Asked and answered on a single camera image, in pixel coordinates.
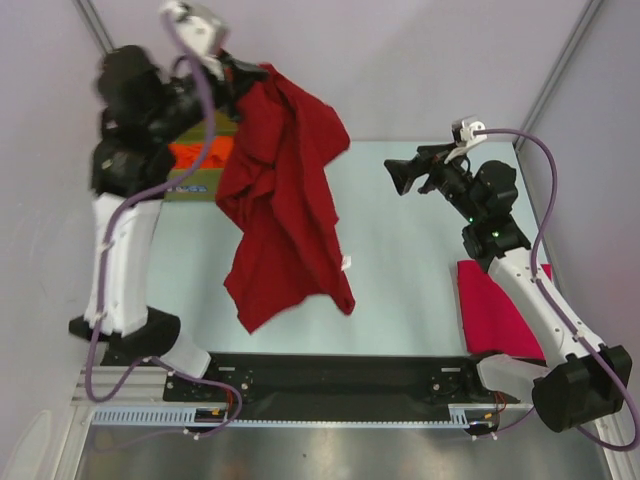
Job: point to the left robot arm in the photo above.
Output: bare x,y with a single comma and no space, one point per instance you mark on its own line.
143,114

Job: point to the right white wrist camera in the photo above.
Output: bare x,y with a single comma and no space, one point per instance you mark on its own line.
468,132

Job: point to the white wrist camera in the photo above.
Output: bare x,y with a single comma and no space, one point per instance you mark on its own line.
193,27
468,132

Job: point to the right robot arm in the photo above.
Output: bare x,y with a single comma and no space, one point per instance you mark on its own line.
582,379

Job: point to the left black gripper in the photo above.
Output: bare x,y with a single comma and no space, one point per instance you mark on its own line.
237,75

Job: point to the corner aluminium post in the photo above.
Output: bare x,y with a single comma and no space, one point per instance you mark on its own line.
585,21
94,24

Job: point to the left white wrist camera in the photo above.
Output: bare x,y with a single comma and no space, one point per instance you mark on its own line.
193,27

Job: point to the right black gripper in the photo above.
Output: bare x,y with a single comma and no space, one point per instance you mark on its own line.
404,173

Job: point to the orange t shirt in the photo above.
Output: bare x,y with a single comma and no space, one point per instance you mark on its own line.
200,152

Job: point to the dark red t shirt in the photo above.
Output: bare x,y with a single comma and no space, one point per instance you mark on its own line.
275,190

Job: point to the white slotted cable duct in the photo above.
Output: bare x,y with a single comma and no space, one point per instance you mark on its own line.
159,416

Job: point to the folded magenta t shirt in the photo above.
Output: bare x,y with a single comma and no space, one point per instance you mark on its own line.
490,321

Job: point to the right corner aluminium post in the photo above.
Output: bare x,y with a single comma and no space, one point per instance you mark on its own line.
585,21

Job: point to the olive green plastic bin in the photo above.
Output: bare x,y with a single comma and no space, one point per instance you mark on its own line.
203,183

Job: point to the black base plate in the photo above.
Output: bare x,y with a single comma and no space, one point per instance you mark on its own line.
346,388

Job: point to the left corner aluminium post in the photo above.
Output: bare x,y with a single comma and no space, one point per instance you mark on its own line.
94,24

